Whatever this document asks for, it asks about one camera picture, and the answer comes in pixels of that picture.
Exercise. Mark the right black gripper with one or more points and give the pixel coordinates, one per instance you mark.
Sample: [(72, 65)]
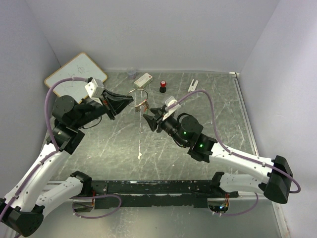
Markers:
[(152, 121)]

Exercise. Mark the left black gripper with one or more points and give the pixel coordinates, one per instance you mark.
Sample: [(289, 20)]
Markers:
[(117, 102)]

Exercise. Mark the large metal keyring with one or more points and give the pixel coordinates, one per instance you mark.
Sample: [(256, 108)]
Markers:
[(139, 89)]

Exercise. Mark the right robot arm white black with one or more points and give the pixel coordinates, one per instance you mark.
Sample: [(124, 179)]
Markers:
[(270, 177)]

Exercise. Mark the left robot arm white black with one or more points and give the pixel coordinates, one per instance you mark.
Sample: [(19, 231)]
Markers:
[(24, 208)]

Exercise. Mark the red black stamp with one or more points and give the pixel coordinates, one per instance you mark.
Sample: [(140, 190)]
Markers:
[(162, 88)]

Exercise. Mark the clear cup of paperclips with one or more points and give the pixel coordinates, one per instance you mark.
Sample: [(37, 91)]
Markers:
[(131, 72)]

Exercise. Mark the white green staples box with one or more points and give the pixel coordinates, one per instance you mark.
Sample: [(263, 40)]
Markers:
[(143, 81)]

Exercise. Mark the white clip tool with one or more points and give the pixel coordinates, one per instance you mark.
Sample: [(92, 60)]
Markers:
[(193, 85)]

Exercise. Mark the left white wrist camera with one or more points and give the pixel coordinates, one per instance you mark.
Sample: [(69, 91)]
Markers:
[(94, 88)]

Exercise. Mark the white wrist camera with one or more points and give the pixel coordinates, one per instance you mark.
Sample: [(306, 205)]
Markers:
[(94, 88), (171, 106)]

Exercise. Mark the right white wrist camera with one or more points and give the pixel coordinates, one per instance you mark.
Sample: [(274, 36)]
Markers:
[(171, 106)]

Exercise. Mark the small whiteboard yellow frame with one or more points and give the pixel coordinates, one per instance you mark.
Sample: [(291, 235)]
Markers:
[(80, 66)]

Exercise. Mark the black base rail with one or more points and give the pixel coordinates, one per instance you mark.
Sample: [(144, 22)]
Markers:
[(159, 193)]

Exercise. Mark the aluminium frame rail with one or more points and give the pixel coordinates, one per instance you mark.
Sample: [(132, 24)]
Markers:
[(247, 119)]

